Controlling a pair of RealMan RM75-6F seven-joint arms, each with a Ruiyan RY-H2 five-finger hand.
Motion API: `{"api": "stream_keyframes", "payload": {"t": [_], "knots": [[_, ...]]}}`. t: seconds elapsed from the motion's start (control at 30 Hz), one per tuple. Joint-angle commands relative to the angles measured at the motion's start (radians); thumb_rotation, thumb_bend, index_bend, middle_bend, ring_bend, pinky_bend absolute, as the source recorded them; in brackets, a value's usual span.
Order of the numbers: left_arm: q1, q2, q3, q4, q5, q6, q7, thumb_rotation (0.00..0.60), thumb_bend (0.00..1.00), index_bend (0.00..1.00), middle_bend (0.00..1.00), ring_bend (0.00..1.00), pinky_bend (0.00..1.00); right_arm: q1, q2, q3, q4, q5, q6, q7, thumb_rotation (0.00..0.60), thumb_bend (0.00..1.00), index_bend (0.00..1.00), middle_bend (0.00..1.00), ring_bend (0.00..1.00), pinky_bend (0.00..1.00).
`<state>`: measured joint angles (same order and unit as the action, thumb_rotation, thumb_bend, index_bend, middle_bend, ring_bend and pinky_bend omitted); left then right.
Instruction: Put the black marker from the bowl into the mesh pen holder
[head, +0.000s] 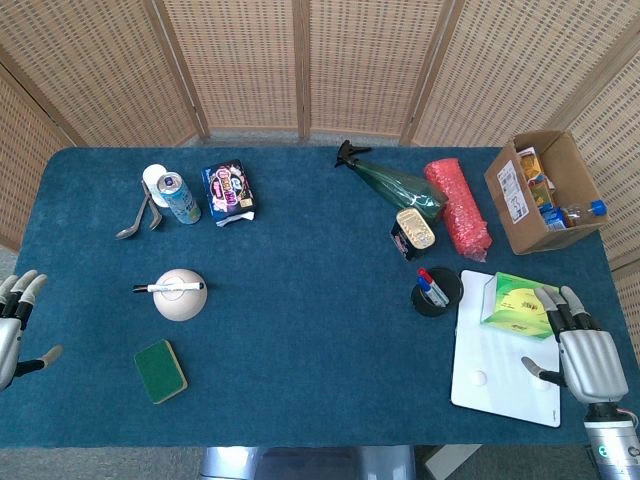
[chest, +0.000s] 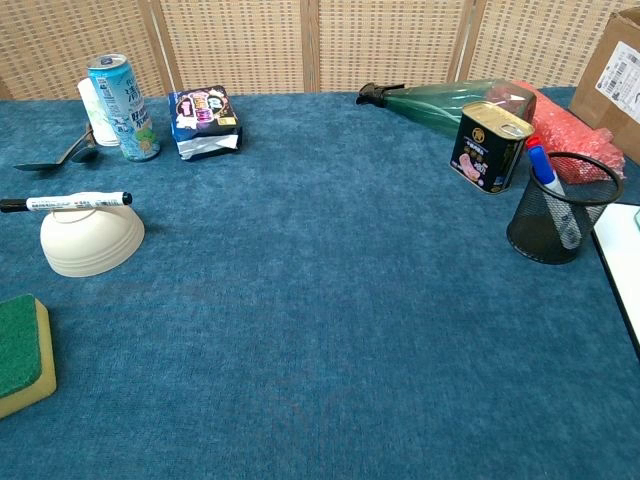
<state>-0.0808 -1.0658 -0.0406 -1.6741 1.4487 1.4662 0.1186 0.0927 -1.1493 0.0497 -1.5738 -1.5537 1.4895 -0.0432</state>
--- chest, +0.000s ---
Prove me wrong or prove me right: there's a black mesh pen holder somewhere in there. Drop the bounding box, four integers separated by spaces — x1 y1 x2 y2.
506 151 625 266

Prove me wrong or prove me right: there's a black and white marker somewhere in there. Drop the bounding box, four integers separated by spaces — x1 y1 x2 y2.
0 191 134 214

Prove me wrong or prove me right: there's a blue marker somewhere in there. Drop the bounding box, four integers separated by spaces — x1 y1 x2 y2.
528 144 584 250

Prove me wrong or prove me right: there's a blue table cloth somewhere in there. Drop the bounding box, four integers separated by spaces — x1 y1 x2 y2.
0 87 640 480

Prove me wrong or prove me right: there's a dark blue snack package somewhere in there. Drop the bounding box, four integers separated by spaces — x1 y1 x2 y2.
167 84 244 162

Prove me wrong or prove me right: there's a green spray bottle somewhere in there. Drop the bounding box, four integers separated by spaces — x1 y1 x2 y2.
355 78 537 141

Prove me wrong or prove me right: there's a black luncheon meat tin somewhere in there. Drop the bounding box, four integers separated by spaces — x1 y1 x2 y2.
449 101 536 195

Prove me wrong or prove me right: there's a wicker folding screen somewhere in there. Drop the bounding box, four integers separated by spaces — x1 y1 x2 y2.
0 0 640 101

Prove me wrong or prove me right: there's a light blue drink can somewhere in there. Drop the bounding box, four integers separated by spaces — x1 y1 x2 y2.
87 53 162 163

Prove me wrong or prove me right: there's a beige upturned bowl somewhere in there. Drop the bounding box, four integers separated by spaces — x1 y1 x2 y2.
39 204 146 279

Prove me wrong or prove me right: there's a white paper cup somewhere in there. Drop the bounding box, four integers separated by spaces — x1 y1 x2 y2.
76 77 121 148

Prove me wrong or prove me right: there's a red bubble wrap roll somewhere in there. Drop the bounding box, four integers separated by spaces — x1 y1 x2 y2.
514 80 627 185

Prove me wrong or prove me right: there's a black spoon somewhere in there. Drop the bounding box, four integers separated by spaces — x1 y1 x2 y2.
13 122 100 174

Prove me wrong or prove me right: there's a white board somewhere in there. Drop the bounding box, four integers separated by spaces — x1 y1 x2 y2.
591 202 640 359

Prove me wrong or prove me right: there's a green and yellow sponge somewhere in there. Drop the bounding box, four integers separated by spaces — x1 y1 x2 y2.
0 293 57 420

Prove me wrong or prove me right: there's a brown cardboard box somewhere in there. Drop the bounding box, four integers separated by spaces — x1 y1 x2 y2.
569 7 640 166

